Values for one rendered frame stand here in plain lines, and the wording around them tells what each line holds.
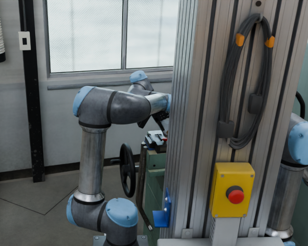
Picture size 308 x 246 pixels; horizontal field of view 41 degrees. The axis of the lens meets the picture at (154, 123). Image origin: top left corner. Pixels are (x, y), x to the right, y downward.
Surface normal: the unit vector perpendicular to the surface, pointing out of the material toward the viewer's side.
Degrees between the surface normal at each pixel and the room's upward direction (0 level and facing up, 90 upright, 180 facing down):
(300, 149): 83
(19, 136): 90
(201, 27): 90
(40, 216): 0
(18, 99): 90
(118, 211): 8
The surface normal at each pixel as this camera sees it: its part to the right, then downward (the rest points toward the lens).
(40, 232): 0.06, -0.90
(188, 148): 0.09, 0.43
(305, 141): 0.34, 0.29
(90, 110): -0.25, 0.27
